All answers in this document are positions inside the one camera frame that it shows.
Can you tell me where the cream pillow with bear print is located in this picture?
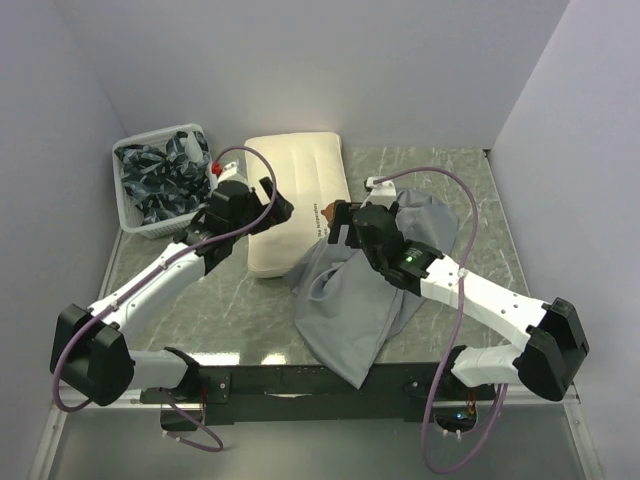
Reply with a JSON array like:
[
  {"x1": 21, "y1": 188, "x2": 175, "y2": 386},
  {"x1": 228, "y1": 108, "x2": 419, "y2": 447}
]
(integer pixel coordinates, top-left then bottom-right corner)
[{"x1": 245, "y1": 132, "x2": 350, "y2": 278}]

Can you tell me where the grey pillowcase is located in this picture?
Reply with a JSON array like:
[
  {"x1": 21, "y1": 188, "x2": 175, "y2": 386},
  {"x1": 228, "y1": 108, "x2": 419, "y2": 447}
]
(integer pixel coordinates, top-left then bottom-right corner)
[{"x1": 285, "y1": 188, "x2": 460, "y2": 390}]

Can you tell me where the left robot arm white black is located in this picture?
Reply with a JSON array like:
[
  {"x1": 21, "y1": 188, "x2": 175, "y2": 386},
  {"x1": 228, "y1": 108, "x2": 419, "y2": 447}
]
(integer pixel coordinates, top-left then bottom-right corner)
[{"x1": 50, "y1": 177, "x2": 294, "y2": 411}]

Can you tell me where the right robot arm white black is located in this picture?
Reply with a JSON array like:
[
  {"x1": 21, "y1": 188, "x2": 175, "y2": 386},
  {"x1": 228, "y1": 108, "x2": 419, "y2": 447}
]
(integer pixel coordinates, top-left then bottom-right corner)
[{"x1": 329, "y1": 200, "x2": 589, "y2": 401}]

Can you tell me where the dark patterned cloth in basket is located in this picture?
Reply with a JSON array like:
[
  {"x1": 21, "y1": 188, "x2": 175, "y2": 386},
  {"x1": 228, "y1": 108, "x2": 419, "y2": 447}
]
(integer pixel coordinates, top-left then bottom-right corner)
[{"x1": 115, "y1": 130, "x2": 211, "y2": 225}]

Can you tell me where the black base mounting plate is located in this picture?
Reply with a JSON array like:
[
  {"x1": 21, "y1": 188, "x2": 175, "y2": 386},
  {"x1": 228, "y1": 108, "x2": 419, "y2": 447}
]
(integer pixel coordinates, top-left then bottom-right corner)
[{"x1": 139, "y1": 360, "x2": 501, "y2": 427}]

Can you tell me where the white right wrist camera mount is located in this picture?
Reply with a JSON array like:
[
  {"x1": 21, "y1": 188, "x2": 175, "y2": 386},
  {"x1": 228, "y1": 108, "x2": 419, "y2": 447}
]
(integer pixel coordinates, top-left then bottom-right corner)
[{"x1": 364, "y1": 177, "x2": 397, "y2": 208}]

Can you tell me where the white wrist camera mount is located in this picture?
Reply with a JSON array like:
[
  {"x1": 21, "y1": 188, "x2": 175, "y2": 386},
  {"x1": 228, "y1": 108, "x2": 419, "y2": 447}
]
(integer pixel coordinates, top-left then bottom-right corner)
[
  {"x1": 364, "y1": 177, "x2": 397, "y2": 208},
  {"x1": 209, "y1": 161, "x2": 248, "y2": 190}
]

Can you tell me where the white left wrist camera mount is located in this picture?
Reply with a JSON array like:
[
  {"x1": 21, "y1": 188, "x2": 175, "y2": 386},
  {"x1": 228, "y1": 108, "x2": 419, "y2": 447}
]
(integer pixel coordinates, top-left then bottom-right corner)
[{"x1": 209, "y1": 161, "x2": 248, "y2": 190}]

